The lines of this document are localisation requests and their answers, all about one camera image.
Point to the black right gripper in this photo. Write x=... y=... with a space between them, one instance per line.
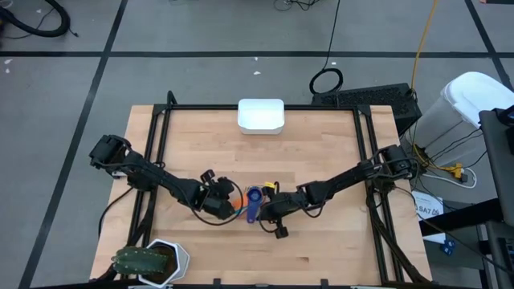
x=281 y=202

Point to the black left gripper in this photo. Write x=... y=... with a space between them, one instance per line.
x=219 y=196

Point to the orange measuring cup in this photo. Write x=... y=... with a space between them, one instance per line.
x=239 y=202

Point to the small navy measuring cup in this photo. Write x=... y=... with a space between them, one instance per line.
x=254 y=196

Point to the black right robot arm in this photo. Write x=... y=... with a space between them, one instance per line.
x=349 y=176

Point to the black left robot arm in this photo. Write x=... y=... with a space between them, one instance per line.
x=160 y=178

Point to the white plastic basket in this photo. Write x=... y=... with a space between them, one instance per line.
x=261 y=116

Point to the white hexagonal plant pot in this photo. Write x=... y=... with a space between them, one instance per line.
x=180 y=257

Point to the green cactus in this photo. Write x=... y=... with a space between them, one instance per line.
x=138 y=261

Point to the white paper sign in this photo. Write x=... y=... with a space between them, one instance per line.
x=427 y=208

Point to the small blue floor item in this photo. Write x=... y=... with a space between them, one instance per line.
x=447 y=247

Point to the black furniture base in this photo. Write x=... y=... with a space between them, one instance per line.
x=462 y=216

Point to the white lidded trash bin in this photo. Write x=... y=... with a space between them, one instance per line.
x=474 y=96

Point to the black metal table frame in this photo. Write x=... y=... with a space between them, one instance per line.
x=201 y=107

